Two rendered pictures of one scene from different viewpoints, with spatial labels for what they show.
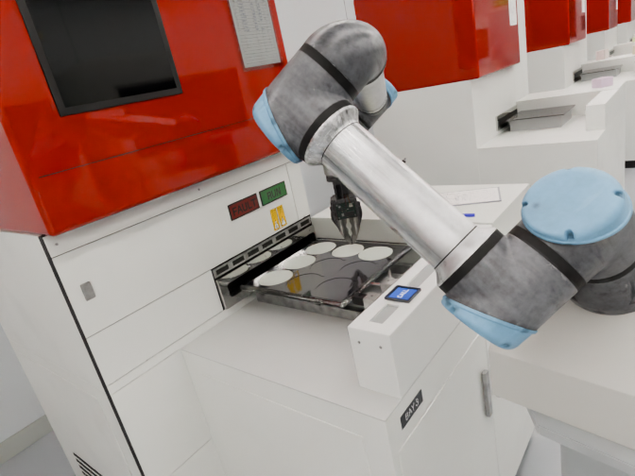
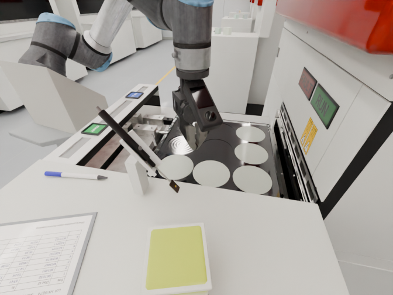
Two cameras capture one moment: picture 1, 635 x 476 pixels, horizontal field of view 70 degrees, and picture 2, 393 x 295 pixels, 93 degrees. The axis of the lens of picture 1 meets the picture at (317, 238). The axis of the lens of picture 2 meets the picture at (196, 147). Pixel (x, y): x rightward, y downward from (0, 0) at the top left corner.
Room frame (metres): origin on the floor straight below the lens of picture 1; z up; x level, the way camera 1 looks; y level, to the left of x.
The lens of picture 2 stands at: (1.59, -0.30, 1.27)
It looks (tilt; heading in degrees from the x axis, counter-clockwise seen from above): 38 degrees down; 150
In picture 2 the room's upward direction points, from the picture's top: straight up
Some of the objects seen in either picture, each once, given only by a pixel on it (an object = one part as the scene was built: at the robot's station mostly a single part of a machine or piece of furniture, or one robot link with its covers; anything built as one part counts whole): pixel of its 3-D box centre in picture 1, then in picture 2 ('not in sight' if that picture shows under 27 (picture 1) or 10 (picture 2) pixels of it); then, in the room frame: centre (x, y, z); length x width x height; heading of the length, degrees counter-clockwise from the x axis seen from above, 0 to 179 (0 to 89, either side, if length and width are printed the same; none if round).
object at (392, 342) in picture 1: (435, 295); (122, 127); (0.94, -0.24, 0.89); 0.55 x 0.09 x 0.14; 138
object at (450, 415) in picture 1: (397, 396); not in sight; (1.22, -0.14, 0.41); 0.96 x 0.64 x 0.82; 138
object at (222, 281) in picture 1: (272, 263); (285, 155); (1.36, 0.16, 0.89); 0.44 x 0.02 x 0.10; 138
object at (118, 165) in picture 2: not in sight; (137, 149); (1.06, -0.22, 0.87); 0.36 x 0.08 x 0.03; 138
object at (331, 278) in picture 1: (327, 265); (216, 148); (1.23, -0.01, 0.90); 0.34 x 0.34 x 0.01; 48
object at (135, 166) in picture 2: not in sight; (144, 166); (1.34, -0.26, 1.03); 0.06 x 0.04 x 0.13; 48
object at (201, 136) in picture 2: (344, 231); (197, 131); (1.23, -0.08, 0.99); 0.06 x 0.03 x 0.09; 174
